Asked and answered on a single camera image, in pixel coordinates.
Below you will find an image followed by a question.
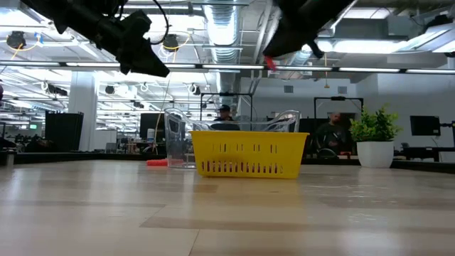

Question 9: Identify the long ceiling light strip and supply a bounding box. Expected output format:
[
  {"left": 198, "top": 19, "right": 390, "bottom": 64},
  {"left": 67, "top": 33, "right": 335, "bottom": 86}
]
[{"left": 0, "top": 60, "right": 455, "bottom": 75}]

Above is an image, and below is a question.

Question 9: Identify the person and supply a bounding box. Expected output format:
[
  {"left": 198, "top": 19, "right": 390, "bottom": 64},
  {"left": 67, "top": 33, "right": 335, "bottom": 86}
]
[
  {"left": 209, "top": 104, "right": 241, "bottom": 132},
  {"left": 314, "top": 111, "right": 348, "bottom": 158}
]

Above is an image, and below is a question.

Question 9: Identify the black monitor on arm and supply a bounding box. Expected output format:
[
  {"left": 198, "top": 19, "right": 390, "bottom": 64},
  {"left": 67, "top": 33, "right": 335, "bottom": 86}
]
[{"left": 409, "top": 115, "right": 442, "bottom": 137}]

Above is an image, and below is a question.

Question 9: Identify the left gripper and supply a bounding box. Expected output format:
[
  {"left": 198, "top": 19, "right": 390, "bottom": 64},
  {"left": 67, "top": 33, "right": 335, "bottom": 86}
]
[{"left": 94, "top": 9, "right": 171, "bottom": 78}]

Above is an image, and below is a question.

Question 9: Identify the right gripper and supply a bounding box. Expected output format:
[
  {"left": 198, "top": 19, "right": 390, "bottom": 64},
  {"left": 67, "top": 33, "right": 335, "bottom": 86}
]
[{"left": 262, "top": 0, "right": 356, "bottom": 60}]

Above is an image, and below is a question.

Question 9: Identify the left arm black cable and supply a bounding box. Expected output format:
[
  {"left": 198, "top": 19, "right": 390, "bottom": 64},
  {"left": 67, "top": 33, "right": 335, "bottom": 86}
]
[{"left": 149, "top": 0, "right": 170, "bottom": 46}]

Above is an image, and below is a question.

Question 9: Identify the white column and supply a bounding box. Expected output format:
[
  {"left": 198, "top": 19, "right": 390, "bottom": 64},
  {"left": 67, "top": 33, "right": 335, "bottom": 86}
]
[{"left": 68, "top": 70, "right": 100, "bottom": 152}]

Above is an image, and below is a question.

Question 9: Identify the clear plastic bin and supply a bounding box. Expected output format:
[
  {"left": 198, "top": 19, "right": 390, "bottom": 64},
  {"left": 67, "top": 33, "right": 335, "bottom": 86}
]
[{"left": 164, "top": 107, "right": 301, "bottom": 170}]

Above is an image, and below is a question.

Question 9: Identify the green plant in white pot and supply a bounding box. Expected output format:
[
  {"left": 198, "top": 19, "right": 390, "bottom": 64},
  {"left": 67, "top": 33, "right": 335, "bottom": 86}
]
[{"left": 348, "top": 105, "right": 402, "bottom": 169}]

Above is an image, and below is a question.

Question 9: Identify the black aluminium rig frame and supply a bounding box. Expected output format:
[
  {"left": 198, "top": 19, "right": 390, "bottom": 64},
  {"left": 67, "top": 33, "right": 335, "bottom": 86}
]
[{"left": 0, "top": 151, "right": 455, "bottom": 174}]

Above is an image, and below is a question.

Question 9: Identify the black ceiling cable reel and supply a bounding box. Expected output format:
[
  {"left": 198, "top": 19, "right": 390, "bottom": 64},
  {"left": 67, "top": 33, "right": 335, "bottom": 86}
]
[
  {"left": 162, "top": 33, "right": 181, "bottom": 53},
  {"left": 6, "top": 31, "right": 28, "bottom": 49}
]

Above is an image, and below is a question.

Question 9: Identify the yellow slotted plastic basket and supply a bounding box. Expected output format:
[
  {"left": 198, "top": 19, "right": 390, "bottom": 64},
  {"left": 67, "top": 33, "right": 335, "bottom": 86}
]
[{"left": 188, "top": 130, "right": 310, "bottom": 179}]

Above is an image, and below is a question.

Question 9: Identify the black monitor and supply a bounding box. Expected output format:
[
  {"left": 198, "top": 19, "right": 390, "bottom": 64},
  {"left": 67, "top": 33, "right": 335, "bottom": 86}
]
[{"left": 139, "top": 112, "right": 168, "bottom": 141}]

